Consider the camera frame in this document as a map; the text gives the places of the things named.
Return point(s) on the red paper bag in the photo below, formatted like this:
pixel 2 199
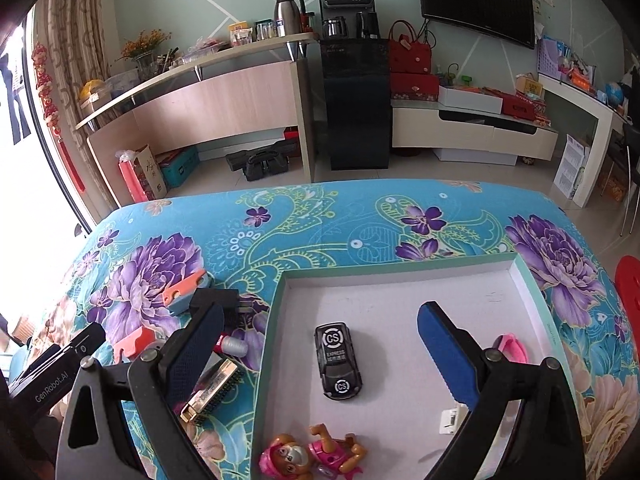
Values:
pixel 142 175

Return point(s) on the white tray green rim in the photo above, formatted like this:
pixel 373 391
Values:
pixel 397 413

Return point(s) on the pink puppy toy figure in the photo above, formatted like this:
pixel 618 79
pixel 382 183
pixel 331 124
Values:
pixel 324 457

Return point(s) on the steel thermos jug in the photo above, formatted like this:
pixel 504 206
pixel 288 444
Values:
pixel 287 17

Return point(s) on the black toy car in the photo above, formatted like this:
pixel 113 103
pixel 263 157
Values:
pixel 338 368

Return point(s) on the white flat box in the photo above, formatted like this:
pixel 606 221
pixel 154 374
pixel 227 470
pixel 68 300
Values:
pixel 467 98

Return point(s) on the black water dispenser cabinet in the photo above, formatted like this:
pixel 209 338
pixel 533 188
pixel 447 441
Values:
pixel 356 84

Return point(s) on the curved wooden counter desk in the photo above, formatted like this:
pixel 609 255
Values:
pixel 181 108

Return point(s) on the red round stool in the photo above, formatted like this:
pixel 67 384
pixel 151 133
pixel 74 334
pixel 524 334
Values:
pixel 627 284

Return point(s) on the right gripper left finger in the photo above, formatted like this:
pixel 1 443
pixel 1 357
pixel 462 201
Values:
pixel 161 378

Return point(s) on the white side desk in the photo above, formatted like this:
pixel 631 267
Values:
pixel 577 114

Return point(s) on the gold harmonica box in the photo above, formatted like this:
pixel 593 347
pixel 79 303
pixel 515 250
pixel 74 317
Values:
pixel 219 377

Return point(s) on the yellow flower vase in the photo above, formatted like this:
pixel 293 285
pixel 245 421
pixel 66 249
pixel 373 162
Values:
pixel 141 51

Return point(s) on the floral blue table cloth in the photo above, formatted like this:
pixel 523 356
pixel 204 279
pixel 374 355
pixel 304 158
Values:
pixel 246 240

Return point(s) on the orange blue foam block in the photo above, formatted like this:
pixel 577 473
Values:
pixel 177 298
pixel 128 348

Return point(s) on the white TV stand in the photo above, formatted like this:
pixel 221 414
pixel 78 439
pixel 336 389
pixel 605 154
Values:
pixel 458 135

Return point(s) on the red glue bottle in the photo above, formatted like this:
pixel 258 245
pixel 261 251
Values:
pixel 231 346

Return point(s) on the red gift bag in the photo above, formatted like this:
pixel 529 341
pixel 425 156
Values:
pixel 407 53

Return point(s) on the red hanging ornament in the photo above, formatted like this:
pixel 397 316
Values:
pixel 44 88

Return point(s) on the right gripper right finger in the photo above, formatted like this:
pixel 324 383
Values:
pixel 545 442

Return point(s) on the teal storage box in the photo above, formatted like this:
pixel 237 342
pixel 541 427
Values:
pixel 176 166

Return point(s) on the white charger plug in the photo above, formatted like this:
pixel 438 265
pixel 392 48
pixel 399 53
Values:
pixel 451 420

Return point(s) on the beige curtain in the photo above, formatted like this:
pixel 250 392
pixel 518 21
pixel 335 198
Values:
pixel 73 30

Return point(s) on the red gift box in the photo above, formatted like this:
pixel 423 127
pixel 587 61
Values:
pixel 416 87

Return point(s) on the pink ring toy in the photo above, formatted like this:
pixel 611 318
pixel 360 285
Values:
pixel 511 348

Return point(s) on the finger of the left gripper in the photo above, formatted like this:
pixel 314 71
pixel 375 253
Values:
pixel 228 299
pixel 96 442

